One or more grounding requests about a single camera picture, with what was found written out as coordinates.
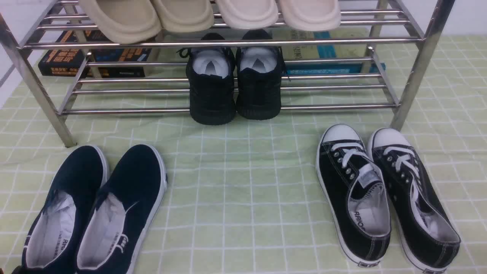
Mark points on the right black canvas lace-up sneaker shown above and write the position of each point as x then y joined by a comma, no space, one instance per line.
426,234

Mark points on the cream slipper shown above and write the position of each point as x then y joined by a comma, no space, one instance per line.
311,15
248,14

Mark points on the black canvas lace-up sneaker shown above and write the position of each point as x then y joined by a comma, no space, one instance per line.
426,234
355,190

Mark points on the stainless steel shoe rack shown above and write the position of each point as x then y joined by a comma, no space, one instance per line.
60,26

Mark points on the left black canvas lace-up sneaker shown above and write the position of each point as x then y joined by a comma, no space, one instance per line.
355,190

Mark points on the tan blue book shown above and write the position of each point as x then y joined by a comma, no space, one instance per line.
323,51

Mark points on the left navy slip-on shoe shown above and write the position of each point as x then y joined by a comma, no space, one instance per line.
53,238

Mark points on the right navy slip-on shoe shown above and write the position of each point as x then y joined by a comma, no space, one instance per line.
123,211

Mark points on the navy slip-on shoe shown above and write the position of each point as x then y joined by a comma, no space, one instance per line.
123,211
53,238

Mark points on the beige slipper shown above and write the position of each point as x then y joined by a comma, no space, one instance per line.
123,21
184,16

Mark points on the green checkered tablecloth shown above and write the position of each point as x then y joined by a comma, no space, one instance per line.
244,197

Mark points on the black orange book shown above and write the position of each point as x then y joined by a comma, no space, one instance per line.
66,62

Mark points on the cream slipper far right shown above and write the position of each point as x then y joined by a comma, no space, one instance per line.
311,15

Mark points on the beige slipper far left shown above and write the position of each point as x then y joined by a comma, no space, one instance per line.
123,21

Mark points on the black knit sneaker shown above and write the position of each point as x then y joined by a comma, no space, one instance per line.
211,84
259,73

